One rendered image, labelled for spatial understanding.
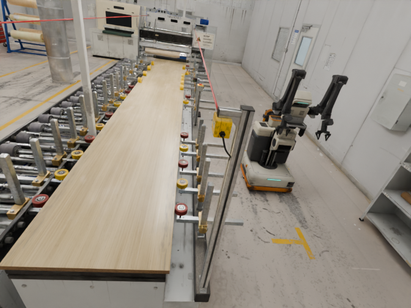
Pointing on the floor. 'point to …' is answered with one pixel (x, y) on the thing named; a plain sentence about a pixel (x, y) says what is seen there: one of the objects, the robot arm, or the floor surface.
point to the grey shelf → (399, 235)
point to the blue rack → (16, 30)
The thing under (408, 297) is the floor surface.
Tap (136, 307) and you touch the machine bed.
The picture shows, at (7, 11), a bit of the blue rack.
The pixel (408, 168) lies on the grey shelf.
